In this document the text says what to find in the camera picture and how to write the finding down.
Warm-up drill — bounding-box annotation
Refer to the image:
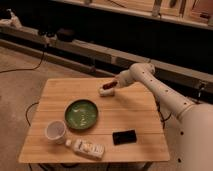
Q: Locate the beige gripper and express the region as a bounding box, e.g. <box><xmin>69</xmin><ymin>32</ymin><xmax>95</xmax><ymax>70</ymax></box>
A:
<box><xmin>115</xmin><ymin>70</ymin><xmax>131</xmax><ymax>88</ymax></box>

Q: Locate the red pepper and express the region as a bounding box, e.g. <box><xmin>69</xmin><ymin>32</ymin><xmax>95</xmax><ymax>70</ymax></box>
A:
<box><xmin>102</xmin><ymin>81</ymin><xmax>118</xmax><ymax>90</ymax></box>

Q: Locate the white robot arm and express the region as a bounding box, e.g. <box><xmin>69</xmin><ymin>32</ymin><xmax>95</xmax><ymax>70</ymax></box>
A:
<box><xmin>116</xmin><ymin>63</ymin><xmax>213</xmax><ymax>171</ymax></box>

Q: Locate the white sponge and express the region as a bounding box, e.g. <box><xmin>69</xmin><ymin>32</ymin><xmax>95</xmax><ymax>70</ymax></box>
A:
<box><xmin>99</xmin><ymin>87</ymin><xmax>115</xmax><ymax>97</ymax></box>

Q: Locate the black rectangular sponge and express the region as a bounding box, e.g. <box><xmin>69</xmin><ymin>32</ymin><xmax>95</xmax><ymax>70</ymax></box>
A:
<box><xmin>112</xmin><ymin>130</ymin><xmax>137</xmax><ymax>145</ymax></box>

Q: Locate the green plate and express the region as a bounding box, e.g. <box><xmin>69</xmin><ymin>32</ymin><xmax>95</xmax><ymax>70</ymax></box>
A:
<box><xmin>64</xmin><ymin>99</ymin><xmax>99</xmax><ymax>130</ymax></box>

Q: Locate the wooden table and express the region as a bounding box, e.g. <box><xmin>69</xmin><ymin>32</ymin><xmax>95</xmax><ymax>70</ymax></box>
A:
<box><xmin>18</xmin><ymin>77</ymin><xmax>171</xmax><ymax>164</ymax></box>

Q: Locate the black box on ledge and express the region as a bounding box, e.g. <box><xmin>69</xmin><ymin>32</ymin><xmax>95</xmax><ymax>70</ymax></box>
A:
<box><xmin>56</xmin><ymin>28</ymin><xmax>75</xmax><ymax>42</ymax></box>

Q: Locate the white plastic bottle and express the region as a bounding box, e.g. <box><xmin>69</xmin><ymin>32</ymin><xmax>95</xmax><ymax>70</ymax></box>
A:
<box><xmin>65</xmin><ymin>139</ymin><xmax>105</xmax><ymax>160</ymax></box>

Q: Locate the white cup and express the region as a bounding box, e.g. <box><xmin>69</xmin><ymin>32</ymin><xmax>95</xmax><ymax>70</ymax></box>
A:
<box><xmin>45</xmin><ymin>120</ymin><xmax>66</xmax><ymax>144</ymax></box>

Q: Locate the white object on ledge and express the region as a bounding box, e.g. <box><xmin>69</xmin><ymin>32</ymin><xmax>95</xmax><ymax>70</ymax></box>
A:
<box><xmin>0</xmin><ymin>9</ymin><xmax>22</xmax><ymax>29</ymax></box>

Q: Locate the black floor cable left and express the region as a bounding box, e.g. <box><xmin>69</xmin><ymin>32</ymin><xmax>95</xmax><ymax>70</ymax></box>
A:
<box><xmin>0</xmin><ymin>49</ymin><xmax>46</xmax><ymax>75</ymax></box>

